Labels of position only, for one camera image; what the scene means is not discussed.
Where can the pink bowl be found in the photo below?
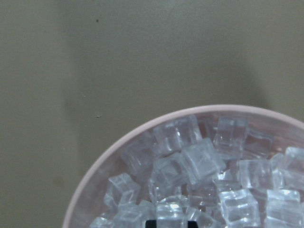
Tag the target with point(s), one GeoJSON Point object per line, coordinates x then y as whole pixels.
{"type": "Point", "coordinates": [87, 201]}

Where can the pile of clear ice cubes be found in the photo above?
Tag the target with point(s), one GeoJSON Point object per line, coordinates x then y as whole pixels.
{"type": "Point", "coordinates": [221, 173]}

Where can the brown paper table cover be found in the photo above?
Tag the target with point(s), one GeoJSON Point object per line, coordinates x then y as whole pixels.
{"type": "Point", "coordinates": [77, 75]}

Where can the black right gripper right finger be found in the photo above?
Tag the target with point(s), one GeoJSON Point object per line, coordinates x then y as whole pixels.
{"type": "Point", "coordinates": [192, 224]}

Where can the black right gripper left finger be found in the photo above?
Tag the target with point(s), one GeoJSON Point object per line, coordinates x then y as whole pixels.
{"type": "Point", "coordinates": [151, 224]}

